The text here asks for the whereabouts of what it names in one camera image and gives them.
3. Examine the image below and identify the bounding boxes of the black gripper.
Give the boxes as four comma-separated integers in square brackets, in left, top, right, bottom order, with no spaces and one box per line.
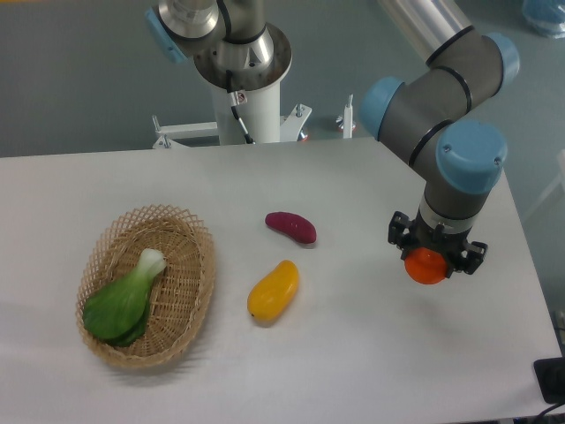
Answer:
[388,211,488,275]

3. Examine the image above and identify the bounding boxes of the orange fruit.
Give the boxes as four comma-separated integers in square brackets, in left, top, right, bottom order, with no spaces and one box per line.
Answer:
[404,247,448,285]

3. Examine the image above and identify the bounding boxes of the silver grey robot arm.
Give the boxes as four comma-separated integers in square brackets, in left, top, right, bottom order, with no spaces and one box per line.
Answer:
[146,1,520,284]

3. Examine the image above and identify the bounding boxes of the woven wicker basket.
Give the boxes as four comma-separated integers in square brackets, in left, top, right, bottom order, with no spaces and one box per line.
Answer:
[76,205,215,368]

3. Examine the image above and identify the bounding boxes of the purple sweet potato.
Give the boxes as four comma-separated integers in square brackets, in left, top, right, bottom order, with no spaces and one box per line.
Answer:
[265,212,317,245]

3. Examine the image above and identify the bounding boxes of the black device at table edge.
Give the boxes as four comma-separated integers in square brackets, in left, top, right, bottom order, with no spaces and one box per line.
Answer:
[533,357,564,404]

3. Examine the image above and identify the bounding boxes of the yellow mango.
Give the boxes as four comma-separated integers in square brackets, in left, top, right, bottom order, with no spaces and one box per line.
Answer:
[247,260,300,323]

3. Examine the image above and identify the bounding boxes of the blue object in corner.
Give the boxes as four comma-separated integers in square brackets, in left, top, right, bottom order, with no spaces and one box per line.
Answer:
[522,0,564,39]

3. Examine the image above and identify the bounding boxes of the green bok choy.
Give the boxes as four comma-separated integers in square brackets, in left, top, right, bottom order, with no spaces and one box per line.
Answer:
[82,248,167,347]

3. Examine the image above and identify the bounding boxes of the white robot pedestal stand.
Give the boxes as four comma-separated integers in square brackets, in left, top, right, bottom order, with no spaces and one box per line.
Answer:
[151,81,358,150]

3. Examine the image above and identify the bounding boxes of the black cable on pedestal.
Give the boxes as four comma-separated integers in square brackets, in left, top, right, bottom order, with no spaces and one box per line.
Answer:
[224,69,256,145]

